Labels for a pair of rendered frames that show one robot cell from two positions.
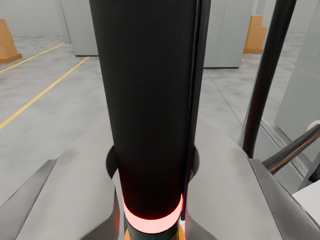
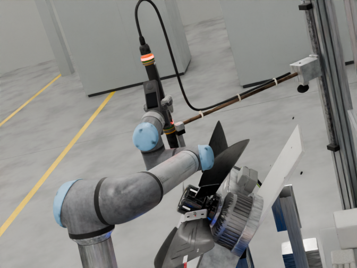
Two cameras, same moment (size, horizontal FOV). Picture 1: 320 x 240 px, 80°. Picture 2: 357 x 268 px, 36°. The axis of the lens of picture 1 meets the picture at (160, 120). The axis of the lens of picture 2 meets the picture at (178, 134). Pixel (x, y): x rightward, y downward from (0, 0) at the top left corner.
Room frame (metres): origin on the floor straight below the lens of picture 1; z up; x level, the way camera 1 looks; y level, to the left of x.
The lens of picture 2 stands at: (-1.73, -0.46, 2.16)
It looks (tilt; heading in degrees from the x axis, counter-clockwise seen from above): 19 degrees down; 13
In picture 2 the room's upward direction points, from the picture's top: 17 degrees counter-clockwise
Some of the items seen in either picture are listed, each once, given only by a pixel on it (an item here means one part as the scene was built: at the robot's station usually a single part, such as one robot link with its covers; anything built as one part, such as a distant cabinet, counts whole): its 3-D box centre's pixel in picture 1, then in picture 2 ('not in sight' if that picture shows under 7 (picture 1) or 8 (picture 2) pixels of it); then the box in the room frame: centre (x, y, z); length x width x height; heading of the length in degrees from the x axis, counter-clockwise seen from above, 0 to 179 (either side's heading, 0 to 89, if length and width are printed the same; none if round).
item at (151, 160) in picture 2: not in sight; (161, 161); (-0.20, -0.01, 1.54); 0.11 x 0.08 x 0.11; 76
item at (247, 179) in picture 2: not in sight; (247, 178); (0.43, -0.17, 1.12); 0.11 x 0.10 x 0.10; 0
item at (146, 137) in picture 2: not in sight; (147, 134); (-0.20, 0.00, 1.64); 0.11 x 0.08 x 0.09; 0
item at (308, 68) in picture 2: not in sight; (306, 69); (0.43, -0.51, 1.54); 0.10 x 0.07 x 0.08; 125
